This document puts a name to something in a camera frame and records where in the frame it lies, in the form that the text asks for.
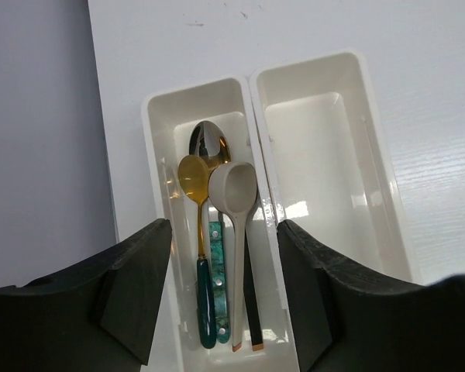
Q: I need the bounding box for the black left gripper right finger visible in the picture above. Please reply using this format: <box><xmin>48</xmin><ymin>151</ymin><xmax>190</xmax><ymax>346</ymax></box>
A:
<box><xmin>277</xmin><ymin>220</ymin><xmax>465</xmax><ymax>371</ymax></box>

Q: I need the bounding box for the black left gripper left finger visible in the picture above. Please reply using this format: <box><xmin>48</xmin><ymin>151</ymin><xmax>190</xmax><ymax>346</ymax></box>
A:
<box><xmin>0</xmin><ymin>219</ymin><xmax>172</xmax><ymax>371</ymax></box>

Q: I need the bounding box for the gold metal spoon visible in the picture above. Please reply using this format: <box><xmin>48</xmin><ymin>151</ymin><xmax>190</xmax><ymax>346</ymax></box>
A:
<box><xmin>177</xmin><ymin>155</ymin><xmax>216</xmax><ymax>350</ymax></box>

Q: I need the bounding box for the beige plastic spoon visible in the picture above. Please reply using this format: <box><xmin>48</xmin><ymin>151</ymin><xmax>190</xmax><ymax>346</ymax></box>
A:
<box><xmin>208</xmin><ymin>162</ymin><xmax>257</xmax><ymax>353</ymax></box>

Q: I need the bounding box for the silver spoon teal handle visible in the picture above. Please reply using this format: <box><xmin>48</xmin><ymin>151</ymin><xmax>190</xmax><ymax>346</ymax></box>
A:
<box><xmin>189</xmin><ymin>120</ymin><xmax>231</xmax><ymax>344</ymax></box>

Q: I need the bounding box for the white right container tray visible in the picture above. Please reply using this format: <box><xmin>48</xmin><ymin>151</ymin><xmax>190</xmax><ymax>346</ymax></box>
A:
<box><xmin>249</xmin><ymin>50</ymin><xmax>422</xmax><ymax>283</ymax></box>

